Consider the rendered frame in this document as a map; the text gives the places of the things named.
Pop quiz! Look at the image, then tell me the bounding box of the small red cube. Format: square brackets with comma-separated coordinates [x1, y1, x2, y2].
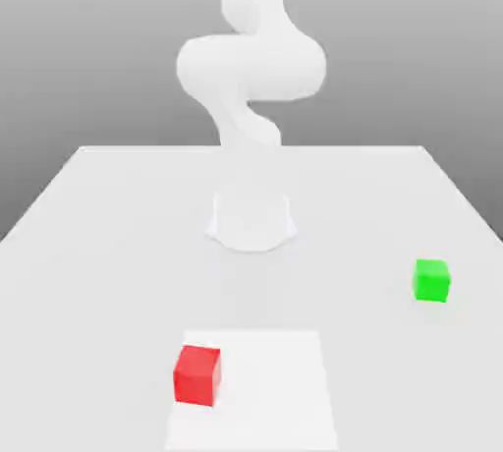
[172, 344, 222, 408]

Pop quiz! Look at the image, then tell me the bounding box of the small green cube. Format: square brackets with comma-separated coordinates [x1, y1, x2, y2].
[411, 257, 452, 304]

